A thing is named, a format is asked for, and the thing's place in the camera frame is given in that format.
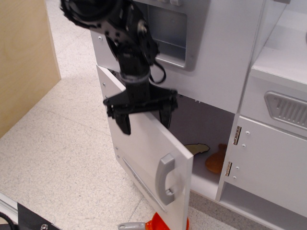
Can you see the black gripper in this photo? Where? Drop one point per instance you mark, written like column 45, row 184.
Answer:
column 138, row 98

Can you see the white low fridge door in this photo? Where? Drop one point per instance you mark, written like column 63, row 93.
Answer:
column 139, row 154

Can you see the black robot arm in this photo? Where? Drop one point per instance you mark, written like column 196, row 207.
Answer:
column 128, row 37

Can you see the purple eggplant slice toy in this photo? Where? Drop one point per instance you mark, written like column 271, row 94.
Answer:
column 197, row 148

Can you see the orange toy chicken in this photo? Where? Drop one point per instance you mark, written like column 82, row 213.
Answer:
column 214, row 163

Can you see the upper silver door hinge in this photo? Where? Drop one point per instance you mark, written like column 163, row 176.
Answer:
column 237, row 135

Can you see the silver door hinge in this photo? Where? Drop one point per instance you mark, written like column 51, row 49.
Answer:
column 237, row 135
column 228, row 169

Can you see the grey ice dispenser recess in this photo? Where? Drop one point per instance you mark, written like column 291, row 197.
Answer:
column 177, row 26

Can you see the lower silver door hinge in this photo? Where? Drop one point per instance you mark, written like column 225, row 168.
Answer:
column 228, row 169

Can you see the white toy kitchen cabinet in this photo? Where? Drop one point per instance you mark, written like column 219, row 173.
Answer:
column 248, row 47

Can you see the light wooden board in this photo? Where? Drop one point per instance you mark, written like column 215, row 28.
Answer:
column 28, row 63

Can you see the white oven cabinet door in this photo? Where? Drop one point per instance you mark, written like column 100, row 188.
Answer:
column 270, row 164

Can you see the grey oven vent panel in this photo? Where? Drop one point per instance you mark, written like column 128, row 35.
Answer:
column 286, row 109

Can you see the grey fridge door handle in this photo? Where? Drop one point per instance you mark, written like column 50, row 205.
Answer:
column 165, row 166

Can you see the orange pot with grey handle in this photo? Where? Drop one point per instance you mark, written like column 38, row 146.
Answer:
column 156, row 223

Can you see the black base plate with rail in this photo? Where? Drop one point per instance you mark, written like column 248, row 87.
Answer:
column 15, row 216

